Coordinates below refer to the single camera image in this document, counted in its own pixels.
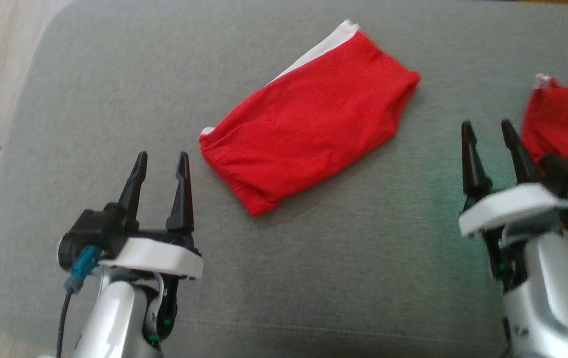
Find black cable with blue connector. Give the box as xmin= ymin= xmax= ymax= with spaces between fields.
xmin=55 ymin=246 xmax=101 ymax=358

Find red shorts with white stripe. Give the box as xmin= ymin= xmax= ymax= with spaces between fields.
xmin=199 ymin=19 xmax=421 ymax=217

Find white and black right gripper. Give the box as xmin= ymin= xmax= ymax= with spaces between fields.
xmin=459 ymin=119 xmax=568 ymax=294

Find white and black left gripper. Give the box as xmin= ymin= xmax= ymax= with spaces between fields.
xmin=99 ymin=152 xmax=203 ymax=346

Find red and white basketball jersey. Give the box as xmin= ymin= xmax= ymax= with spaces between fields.
xmin=520 ymin=74 xmax=568 ymax=172

